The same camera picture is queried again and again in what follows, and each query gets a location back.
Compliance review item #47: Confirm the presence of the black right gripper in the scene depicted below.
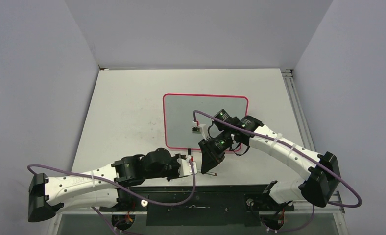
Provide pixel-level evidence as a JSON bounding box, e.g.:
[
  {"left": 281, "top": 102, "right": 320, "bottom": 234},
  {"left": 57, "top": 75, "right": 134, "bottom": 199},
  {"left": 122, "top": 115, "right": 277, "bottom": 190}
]
[{"left": 198, "top": 128, "right": 234, "bottom": 173}]

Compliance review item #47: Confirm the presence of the pink framed whiteboard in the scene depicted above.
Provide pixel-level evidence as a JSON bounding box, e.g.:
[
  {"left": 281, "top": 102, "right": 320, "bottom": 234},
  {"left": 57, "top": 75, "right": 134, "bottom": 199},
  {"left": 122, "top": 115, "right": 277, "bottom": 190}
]
[{"left": 163, "top": 93, "right": 249, "bottom": 150}]

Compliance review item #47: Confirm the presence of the white whiteboard marker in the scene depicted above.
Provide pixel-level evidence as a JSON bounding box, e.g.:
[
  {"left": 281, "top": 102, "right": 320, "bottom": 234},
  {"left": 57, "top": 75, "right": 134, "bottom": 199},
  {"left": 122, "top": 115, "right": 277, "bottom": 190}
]
[{"left": 203, "top": 171, "right": 217, "bottom": 176}]

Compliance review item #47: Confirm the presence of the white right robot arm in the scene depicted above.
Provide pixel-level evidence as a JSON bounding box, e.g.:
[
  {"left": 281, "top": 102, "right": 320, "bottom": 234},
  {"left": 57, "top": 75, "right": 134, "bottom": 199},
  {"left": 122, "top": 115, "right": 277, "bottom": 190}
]
[{"left": 192, "top": 109, "right": 340, "bottom": 210}]

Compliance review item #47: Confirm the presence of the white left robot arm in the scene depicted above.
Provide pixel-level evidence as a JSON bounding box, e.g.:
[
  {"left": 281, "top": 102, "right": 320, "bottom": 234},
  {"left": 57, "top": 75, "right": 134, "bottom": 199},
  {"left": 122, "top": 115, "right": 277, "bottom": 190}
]
[{"left": 27, "top": 148, "right": 196, "bottom": 223}]

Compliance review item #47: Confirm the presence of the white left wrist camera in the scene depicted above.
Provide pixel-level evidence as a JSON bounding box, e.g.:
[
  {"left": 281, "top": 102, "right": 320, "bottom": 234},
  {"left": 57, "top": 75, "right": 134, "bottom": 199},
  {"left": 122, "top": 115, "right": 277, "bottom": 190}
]
[{"left": 177, "top": 155, "right": 198, "bottom": 178}]

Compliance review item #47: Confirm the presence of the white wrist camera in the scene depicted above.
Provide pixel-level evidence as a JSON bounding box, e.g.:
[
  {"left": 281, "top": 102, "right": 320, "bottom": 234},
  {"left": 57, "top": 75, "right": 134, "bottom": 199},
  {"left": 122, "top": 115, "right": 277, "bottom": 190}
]
[
  {"left": 177, "top": 155, "right": 198, "bottom": 178},
  {"left": 191, "top": 121, "right": 214, "bottom": 140}
]

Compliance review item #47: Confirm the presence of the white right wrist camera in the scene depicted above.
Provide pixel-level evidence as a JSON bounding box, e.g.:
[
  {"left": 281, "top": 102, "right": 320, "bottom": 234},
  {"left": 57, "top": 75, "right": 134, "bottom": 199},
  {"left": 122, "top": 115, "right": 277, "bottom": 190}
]
[{"left": 191, "top": 121, "right": 214, "bottom": 140}]

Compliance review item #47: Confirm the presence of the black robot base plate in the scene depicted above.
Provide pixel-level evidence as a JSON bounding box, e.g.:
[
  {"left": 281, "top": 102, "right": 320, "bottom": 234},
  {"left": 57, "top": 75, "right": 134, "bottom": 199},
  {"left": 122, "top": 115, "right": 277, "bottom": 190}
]
[{"left": 100, "top": 185, "right": 294, "bottom": 227}]

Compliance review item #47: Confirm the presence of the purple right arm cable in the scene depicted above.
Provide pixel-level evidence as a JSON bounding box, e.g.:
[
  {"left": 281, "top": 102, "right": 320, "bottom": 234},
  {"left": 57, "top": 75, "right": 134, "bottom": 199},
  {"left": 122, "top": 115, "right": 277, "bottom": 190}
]
[{"left": 193, "top": 110, "right": 362, "bottom": 209}]

